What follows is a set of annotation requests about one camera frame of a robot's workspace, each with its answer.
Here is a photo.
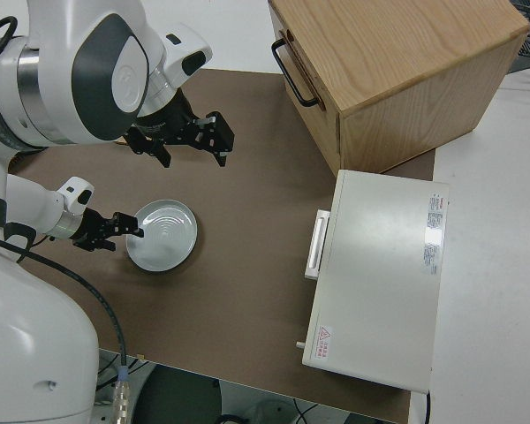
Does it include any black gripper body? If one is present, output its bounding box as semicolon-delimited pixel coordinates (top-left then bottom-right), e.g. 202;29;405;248
72;210;139;252
125;89;236;155

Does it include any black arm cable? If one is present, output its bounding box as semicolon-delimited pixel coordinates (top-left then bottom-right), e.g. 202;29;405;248
0;15;19;50

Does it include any white toaster oven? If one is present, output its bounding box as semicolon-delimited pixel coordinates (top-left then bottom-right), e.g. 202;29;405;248
300;169;451;395

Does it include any large wooden box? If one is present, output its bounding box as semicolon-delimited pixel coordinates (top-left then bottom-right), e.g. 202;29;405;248
267;0;530;176

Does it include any black box handle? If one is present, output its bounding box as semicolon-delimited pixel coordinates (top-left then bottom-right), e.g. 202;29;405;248
270;38;320;108

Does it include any dark round base under table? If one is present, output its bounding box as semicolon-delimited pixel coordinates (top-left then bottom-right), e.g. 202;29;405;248
139;364;223;424

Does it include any black cable with metal connector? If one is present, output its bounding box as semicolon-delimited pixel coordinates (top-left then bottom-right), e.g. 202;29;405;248
0;231;136;424

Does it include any gray round plate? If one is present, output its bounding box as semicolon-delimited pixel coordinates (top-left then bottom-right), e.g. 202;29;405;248
125;199;199;272

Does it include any brown table mat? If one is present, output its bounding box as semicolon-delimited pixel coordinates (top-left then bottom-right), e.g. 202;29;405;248
8;68;437;424

